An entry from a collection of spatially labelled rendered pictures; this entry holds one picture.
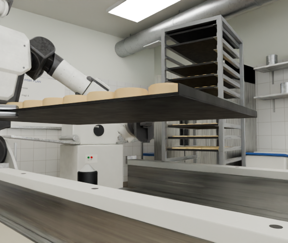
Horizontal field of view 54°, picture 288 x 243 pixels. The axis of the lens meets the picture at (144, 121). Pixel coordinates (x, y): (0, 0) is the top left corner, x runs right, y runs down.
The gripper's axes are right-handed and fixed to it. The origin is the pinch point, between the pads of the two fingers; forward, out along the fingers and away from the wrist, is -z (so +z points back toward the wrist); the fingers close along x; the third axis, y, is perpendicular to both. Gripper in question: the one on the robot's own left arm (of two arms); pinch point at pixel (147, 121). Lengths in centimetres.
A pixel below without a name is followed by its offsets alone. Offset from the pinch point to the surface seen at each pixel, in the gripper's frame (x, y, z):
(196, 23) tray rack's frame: 80, 60, 110
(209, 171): -11.0, 4.0, -34.5
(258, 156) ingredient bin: -28, 198, 249
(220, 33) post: 69, 72, 97
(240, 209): -16.0, 6.1, -40.9
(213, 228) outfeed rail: -10, -10, -66
